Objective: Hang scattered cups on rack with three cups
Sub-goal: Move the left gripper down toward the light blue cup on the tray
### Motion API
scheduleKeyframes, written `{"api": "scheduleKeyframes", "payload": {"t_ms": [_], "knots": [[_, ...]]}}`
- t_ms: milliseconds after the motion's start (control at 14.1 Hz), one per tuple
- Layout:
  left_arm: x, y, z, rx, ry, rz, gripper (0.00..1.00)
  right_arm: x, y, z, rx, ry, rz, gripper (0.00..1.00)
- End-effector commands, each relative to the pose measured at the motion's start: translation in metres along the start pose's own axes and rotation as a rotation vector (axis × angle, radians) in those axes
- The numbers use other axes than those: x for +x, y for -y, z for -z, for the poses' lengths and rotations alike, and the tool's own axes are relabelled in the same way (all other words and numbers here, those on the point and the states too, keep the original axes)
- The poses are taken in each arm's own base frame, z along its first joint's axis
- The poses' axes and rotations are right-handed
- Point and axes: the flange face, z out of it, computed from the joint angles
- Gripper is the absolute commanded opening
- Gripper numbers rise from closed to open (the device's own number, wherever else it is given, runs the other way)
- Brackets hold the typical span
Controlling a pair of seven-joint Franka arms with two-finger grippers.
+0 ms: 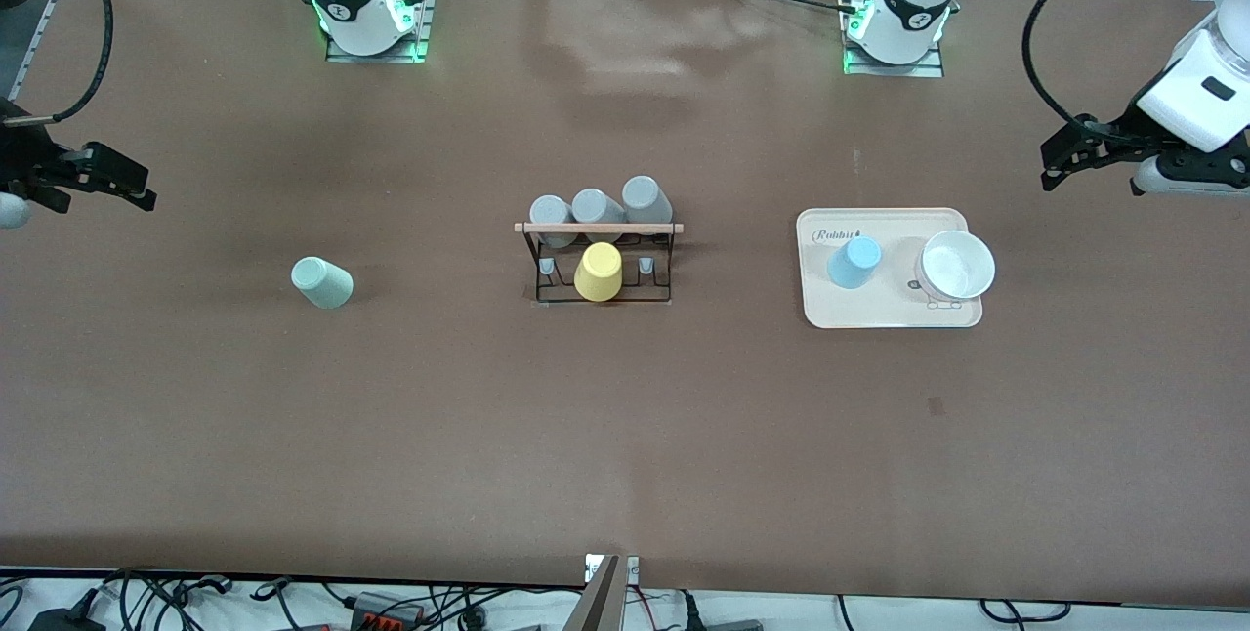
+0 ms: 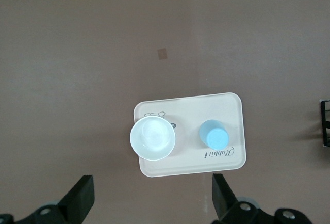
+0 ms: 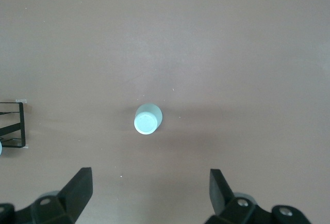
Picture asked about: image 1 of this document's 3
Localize pale green plastic cup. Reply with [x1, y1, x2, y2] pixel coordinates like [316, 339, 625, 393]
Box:
[290, 256, 354, 311]

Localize light blue plastic cup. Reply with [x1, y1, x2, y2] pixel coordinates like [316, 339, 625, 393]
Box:
[826, 235, 883, 290]

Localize white ceramic bowl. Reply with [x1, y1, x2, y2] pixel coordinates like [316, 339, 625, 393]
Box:
[915, 230, 997, 305]

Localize beige rabbit print tray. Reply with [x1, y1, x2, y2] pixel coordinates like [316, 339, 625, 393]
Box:
[796, 208, 983, 330]

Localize grey plastic cup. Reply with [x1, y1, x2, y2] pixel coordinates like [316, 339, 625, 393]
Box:
[622, 176, 674, 227]
[571, 188, 626, 241]
[529, 195, 577, 249]

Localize black power adapter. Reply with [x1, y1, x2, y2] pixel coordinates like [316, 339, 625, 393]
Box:
[27, 605, 108, 631]

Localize yellow plastic cup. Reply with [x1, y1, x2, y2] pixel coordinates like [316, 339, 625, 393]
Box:
[574, 241, 624, 302]

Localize grey connector box orange levers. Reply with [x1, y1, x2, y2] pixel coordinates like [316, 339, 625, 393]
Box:
[350, 590, 428, 631]

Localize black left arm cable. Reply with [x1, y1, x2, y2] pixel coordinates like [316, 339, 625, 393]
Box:
[1021, 0, 1114, 124]

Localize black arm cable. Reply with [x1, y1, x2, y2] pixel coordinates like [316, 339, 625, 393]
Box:
[1021, 0, 1114, 124]
[0, 0, 115, 127]

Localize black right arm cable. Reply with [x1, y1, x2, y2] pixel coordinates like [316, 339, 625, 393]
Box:
[0, 0, 115, 127]

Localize aluminium edge rail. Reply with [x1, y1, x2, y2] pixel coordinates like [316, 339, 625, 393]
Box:
[8, 0, 99, 109]

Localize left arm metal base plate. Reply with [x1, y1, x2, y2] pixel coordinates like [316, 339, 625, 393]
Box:
[842, 43, 946, 78]

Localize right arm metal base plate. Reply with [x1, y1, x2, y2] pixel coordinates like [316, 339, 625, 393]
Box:
[325, 0, 438, 64]

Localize black wire cup rack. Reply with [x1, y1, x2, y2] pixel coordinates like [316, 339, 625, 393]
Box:
[514, 221, 685, 307]

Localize grey camera mount wedge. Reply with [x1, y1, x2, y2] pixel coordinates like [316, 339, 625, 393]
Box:
[562, 553, 641, 631]

